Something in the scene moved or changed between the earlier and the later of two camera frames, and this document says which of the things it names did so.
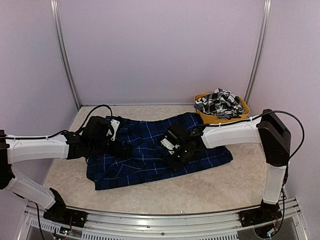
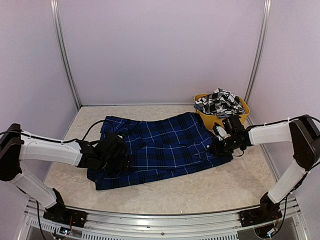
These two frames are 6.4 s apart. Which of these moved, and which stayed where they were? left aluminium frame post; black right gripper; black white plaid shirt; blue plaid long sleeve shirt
Moved: black right gripper
Stayed: left aluminium frame post; black white plaid shirt; blue plaid long sleeve shirt
